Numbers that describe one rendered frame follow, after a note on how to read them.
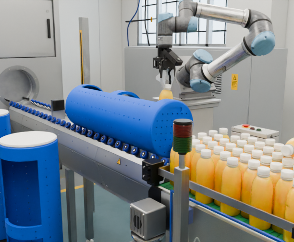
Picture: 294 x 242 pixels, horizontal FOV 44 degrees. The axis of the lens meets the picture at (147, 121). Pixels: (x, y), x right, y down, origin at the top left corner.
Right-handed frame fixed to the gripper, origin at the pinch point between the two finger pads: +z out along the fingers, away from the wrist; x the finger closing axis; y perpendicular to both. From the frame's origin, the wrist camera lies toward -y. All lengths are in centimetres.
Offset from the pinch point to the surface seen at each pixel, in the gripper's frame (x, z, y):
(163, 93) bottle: 3.5, 3.8, -0.8
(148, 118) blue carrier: 18.8, 13.2, -8.2
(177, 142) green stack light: 45, 9, -56
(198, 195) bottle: 26, 35, -48
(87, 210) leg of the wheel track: 2, 102, 85
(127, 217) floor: -46, 130, 102
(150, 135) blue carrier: 20.1, 20.4, -11.3
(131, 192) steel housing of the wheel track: 17, 57, 9
